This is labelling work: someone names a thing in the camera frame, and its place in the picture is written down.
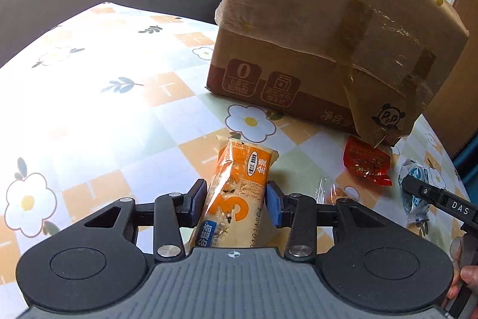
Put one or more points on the plastic-lined brown cardboard box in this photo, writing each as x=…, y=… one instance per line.
x=317, y=23

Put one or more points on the person's right hand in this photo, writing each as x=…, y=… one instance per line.
x=471, y=276

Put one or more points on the orange and white bread packet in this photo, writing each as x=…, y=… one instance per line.
x=235, y=199

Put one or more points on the blue curtain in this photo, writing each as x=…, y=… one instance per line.
x=470, y=169

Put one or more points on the blue and white snack packet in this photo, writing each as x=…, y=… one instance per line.
x=416, y=208

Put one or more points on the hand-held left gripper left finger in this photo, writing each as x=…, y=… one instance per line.
x=198, y=199

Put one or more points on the brown wooden door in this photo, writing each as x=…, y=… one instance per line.
x=466, y=80

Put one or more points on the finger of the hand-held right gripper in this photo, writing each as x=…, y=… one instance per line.
x=455, y=207

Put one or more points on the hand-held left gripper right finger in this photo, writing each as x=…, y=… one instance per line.
x=274, y=205

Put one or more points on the small red snack packet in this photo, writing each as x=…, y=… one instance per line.
x=366, y=162

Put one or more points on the clear plastic wrapper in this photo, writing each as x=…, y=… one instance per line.
x=324, y=188

